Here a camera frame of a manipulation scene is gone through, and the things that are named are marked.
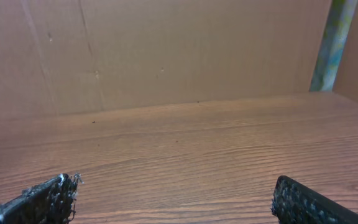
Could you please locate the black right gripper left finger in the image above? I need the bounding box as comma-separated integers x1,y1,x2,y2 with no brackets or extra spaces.
0,173,81,224

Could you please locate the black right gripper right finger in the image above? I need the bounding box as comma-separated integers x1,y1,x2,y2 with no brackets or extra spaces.
271,175,358,224

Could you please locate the green blue painted post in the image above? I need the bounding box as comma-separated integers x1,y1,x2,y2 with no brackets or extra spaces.
310,0,357,91

